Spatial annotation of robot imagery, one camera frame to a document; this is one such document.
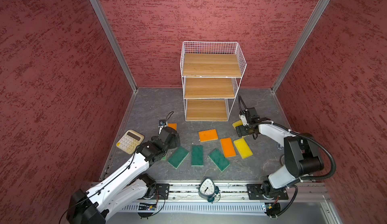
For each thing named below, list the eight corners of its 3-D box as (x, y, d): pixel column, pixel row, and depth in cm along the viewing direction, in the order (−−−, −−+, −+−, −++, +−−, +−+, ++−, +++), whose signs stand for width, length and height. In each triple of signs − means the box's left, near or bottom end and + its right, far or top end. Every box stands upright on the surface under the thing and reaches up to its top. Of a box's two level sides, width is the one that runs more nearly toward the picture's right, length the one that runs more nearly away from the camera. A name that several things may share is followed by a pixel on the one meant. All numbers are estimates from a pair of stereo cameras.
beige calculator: (116, 147, 91) (114, 145, 89) (130, 130, 99) (129, 128, 97) (132, 155, 88) (130, 154, 86) (145, 137, 96) (144, 135, 94)
